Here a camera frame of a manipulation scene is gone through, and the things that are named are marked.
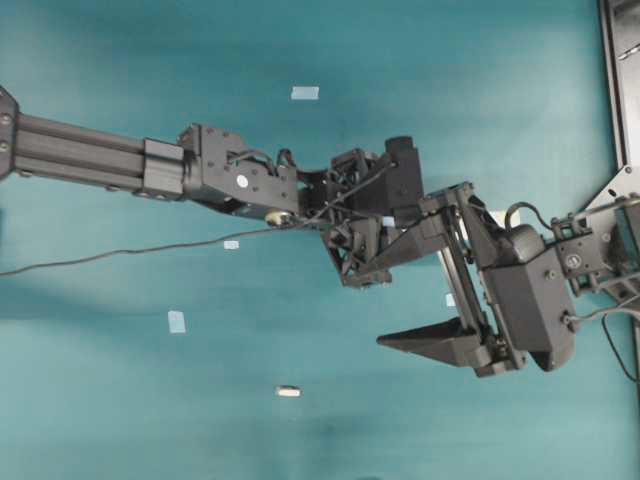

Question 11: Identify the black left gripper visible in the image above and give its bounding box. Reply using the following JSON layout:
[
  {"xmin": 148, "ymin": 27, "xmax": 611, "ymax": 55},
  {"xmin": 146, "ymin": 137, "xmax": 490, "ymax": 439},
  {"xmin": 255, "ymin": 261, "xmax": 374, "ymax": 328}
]
[{"xmin": 321, "ymin": 136, "xmax": 424, "ymax": 288}]

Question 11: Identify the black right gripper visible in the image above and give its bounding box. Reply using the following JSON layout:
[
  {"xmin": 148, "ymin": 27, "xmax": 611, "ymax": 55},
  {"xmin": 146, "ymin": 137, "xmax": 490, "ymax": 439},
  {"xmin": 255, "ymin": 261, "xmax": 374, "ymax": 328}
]
[{"xmin": 357, "ymin": 182, "xmax": 575, "ymax": 376}]

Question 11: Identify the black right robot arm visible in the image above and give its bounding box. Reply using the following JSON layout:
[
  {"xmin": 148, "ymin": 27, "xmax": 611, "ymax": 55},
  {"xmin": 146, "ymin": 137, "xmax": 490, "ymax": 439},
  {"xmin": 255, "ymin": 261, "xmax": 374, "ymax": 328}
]
[{"xmin": 352, "ymin": 183, "xmax": 639, "ymax": 377}]

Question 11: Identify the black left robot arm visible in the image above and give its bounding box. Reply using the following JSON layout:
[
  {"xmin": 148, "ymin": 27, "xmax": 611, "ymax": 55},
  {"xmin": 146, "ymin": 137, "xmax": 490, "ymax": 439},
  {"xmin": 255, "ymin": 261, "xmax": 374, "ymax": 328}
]
[{"xmin": 1, "ymin": 92, "xmax": 426, "ymax": 288}]

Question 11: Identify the tape marker top centre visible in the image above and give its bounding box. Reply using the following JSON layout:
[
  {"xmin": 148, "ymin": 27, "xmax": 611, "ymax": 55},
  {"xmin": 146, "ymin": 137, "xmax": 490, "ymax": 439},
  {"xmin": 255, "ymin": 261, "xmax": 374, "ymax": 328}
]
[{"xmin": 290, "ymin": 85, "xmax": 320, "ymax": 101}]

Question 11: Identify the tape marker lower left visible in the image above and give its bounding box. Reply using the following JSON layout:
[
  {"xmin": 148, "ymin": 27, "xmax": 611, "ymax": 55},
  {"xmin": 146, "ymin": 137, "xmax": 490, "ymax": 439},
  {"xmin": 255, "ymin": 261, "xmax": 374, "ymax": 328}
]
[{"xmin": 167, "ymin": 310, "xmax": 186, "ymax": 334}]

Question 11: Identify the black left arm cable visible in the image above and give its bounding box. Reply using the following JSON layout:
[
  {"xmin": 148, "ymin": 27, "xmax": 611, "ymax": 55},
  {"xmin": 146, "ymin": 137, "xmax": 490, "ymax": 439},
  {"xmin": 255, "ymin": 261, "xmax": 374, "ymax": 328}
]
[{"xmin": 0, "ymin": 149, "xmax": 391, "ymax": 276}]

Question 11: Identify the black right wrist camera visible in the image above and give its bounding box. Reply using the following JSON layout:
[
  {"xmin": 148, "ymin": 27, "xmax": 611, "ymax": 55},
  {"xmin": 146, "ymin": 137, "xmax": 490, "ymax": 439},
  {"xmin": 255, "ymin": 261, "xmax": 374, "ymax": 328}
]
[{"xmin": 496, "ymin": 224, "xmax": 545, "ymax": 266}]

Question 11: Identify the black metal frame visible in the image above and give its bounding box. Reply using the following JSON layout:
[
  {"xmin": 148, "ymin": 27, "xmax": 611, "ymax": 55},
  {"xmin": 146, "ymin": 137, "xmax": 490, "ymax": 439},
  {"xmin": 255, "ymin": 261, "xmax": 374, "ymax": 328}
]
[{"xmin": 597, "ymin": 1, "xmax": 639, "ymax": 193}]

